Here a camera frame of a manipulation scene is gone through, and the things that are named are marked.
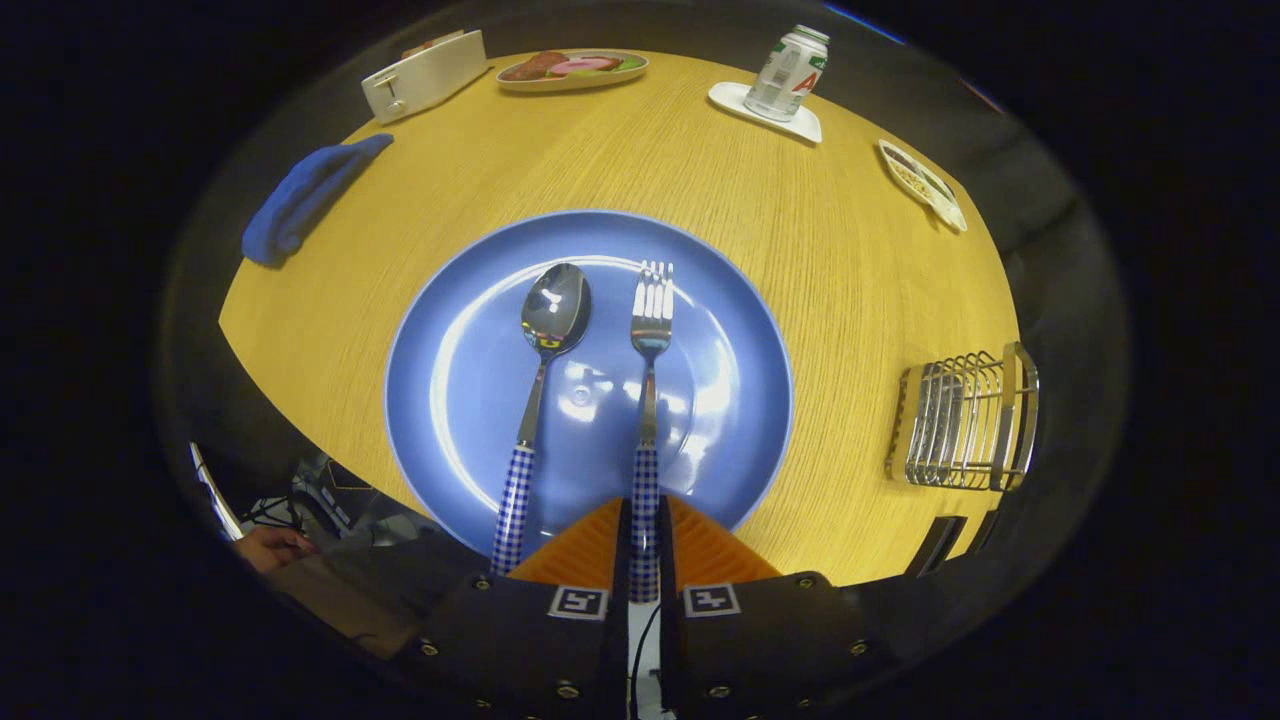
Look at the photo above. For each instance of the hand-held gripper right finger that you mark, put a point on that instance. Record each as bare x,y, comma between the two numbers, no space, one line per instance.
780,640

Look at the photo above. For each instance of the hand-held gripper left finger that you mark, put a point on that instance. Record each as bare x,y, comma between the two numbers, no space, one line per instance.
520,640

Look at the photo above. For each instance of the person's grey trousers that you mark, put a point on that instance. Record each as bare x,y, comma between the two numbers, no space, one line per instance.
380,590

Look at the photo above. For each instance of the black box device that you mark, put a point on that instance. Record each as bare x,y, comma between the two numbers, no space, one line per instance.
335,505

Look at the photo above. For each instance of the blue round plate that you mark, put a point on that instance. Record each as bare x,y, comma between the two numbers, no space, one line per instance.
730,400

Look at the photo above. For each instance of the white flat panel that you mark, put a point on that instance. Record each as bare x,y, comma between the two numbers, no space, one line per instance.
215,495

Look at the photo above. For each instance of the white divided snack dish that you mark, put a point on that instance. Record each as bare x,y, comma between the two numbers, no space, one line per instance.
922,183

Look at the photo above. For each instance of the blue folded towel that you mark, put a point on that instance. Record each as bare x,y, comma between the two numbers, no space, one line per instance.
300,195

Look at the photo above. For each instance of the white coaster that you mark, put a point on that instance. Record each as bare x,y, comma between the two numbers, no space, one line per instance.
728,97

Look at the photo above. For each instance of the grey food plate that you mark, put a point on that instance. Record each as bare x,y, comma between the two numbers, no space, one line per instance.
575,82

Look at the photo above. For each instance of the white toaster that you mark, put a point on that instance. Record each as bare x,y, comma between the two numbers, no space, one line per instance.
425,80

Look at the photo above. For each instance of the brown meat piece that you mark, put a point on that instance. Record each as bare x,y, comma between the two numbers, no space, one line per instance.
535,67

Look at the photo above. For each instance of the pink ham slice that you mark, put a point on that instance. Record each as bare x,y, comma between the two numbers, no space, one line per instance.
583,66

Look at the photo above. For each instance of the green vegetable leaf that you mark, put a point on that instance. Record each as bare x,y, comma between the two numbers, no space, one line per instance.
630,62

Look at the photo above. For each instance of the brown toast slice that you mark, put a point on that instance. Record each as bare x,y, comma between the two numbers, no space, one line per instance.
430,45

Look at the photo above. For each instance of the black table bracket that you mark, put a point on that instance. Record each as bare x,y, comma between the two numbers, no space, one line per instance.
935,547
982,532

